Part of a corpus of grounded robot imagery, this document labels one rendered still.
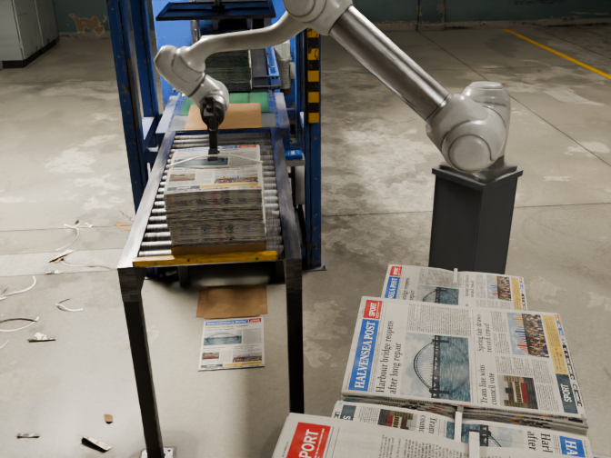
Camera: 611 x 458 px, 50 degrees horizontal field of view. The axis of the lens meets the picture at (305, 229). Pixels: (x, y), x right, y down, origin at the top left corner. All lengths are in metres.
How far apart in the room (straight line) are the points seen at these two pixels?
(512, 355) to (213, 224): 1.06
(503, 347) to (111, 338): 2.25
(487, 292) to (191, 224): 0.86
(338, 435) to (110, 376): 2.32
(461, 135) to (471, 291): 0.41
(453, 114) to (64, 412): 1.86
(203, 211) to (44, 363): 1.39
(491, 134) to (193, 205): 0.85
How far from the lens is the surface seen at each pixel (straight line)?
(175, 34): 5.51
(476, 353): 1.17
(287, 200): 2.38
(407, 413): 1.04
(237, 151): 2.18
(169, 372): 2.89
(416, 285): 1.81
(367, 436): 0.67
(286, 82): 5.36
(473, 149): 1.81
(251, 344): 2.98
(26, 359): 3.16
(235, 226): 1.95
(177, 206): 1.94
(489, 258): 2.23
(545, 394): 1.11
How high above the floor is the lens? 1.75
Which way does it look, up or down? 26 degrees down
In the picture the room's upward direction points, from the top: 1 degrees counter-clockwise
